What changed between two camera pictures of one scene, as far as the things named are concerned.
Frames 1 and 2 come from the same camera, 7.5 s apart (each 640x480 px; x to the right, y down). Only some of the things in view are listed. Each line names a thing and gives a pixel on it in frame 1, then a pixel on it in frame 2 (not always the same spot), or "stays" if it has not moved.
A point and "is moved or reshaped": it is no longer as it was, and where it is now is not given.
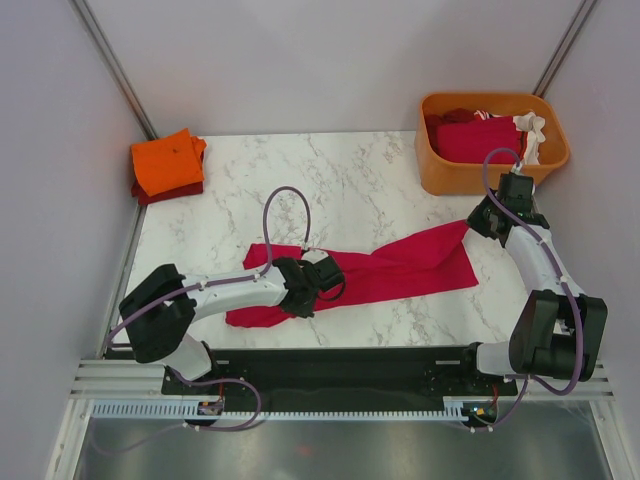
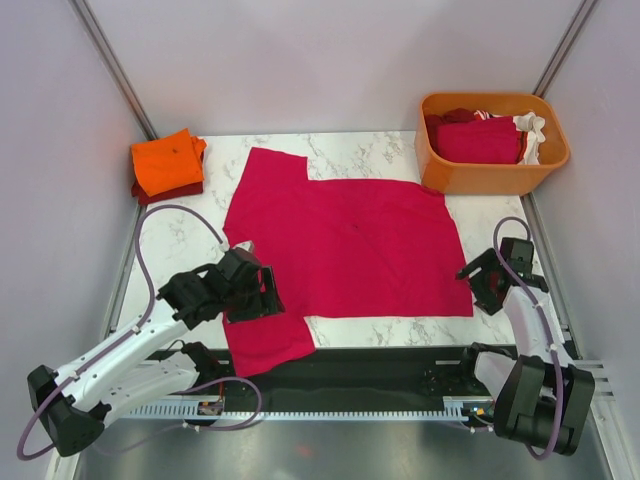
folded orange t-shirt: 168,163 stays
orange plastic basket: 456,178 stays
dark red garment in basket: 452,115 stays
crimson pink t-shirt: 443,260 is moved or reshaped
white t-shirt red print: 526,122 stays
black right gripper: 474,219 -> 486,261
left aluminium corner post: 98,38 stays
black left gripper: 304,312 -> 265,303
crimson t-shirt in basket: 471,143 stays
